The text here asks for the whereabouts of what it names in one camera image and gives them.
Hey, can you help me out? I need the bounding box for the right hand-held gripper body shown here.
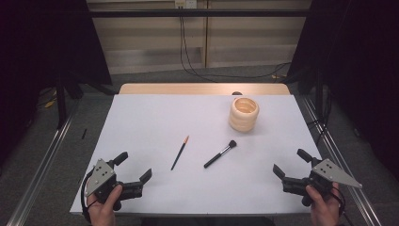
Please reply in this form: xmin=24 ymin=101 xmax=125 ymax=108
xmin=281 ymin=157 xmax=363 ymax=194

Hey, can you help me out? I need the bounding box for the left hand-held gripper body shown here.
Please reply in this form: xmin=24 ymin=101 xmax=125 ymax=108
xmin=84 ymin=158 xmax=146 ymax=212

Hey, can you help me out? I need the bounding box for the wooden stick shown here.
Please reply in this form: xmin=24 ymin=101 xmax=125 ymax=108
xmin=169 ymin=135 xmax=190 ymax=171

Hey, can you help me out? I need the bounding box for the black makeup brush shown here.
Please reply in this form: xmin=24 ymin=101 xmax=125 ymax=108
xmin=203 ymin=139 xmax=238 ymax=170

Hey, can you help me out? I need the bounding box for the cream ribbed brush holder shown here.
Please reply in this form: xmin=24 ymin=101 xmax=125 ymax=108
xmin=228 ymin=96 xmax=261 ymax=134

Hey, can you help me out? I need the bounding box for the person's right hand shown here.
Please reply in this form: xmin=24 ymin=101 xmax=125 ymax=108
xmin=305 ymin=182 xmax=342 ymax=226

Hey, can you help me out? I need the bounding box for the person's left hand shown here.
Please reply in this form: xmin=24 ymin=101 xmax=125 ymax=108
xmin=87 ymin=184 xmax=124 ymax=226

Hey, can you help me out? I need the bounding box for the white table mat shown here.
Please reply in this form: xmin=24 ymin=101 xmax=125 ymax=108
xmin=69 ymin=93 xmax=324 ymax=217

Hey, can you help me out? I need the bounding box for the light wooden table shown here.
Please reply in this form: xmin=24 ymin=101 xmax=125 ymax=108
xmin=118 ymin=82 xmax=292 ymax=96

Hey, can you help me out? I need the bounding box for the black curtain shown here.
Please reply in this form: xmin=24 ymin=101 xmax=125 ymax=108
xmin=286 ymin=0 xmax=399 ymax=180
xmin=0 ymin=0 xmax=113 ymax=164

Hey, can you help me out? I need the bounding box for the aluminium floor rail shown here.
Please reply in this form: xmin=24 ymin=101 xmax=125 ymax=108
xmin=300 ymin=93 xmax=382 ymax=226
xmin=6 ymin=97 xmax=81 ymax=226

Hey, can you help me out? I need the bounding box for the left hand-held gripper black cable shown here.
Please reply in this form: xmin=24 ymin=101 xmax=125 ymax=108
xmin=80 ymin=169 xmax=95 ymax=224

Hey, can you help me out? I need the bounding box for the hand-held gripper black cable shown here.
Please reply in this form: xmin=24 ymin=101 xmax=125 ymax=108
xmin=80 ymin=169 xmax=95 ymax=224
xmin=330 ymin=187 xmax=356 ymax=226

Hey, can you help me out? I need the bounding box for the right hand-held gripper black cable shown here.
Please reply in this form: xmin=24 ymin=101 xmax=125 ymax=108
xmin=330 ymin=187 xmax=356 ymax=226

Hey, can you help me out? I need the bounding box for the black power cable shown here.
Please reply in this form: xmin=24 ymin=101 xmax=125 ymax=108
xmin=181 ymin=17 xmax=293 ymax=80
xmin=178 ymin=8 xmax=219 ymax=84

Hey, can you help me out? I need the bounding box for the black metal frame bar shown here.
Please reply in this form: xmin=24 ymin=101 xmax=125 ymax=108
xmin=88 ymin=8 xmax=311 ymax=19

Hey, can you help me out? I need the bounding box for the white wall socket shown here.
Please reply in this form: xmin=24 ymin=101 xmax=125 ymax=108
xmin=174 ymin=0 xmax=198 ymax=9

